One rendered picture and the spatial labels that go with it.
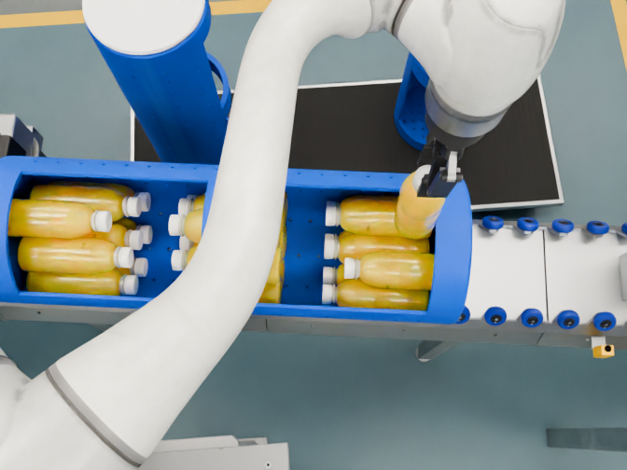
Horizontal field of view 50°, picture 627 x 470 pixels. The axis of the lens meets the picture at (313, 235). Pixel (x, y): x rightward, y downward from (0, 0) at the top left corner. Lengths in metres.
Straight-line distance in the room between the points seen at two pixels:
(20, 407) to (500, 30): 0.46
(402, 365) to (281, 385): 0.42
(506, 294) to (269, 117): 1.01
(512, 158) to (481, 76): 1.86
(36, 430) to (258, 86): 0.32
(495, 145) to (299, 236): 1.21
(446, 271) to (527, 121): 1.44
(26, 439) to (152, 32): 1.22
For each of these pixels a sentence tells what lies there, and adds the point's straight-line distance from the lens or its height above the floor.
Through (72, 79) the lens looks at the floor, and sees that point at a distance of 2.85.
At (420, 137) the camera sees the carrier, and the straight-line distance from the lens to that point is 2.43.
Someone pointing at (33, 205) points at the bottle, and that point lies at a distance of 1.33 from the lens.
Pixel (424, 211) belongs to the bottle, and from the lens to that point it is 1.02.
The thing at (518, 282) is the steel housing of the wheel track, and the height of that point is 0.93.
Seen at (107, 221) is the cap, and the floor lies 1.16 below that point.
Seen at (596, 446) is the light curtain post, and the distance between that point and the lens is 2.09.
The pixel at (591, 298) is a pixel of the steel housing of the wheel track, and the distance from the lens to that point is 1.56.
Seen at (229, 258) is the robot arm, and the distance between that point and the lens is 0.52.
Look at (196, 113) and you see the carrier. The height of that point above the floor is 0.71.
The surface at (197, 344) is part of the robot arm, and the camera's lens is 0.51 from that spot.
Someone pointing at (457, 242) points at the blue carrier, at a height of 1.23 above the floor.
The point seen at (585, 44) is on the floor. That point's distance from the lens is 2.97.
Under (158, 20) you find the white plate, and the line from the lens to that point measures 1.62.
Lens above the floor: 2.34
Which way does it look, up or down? 74 degrees down
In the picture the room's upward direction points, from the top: straight up
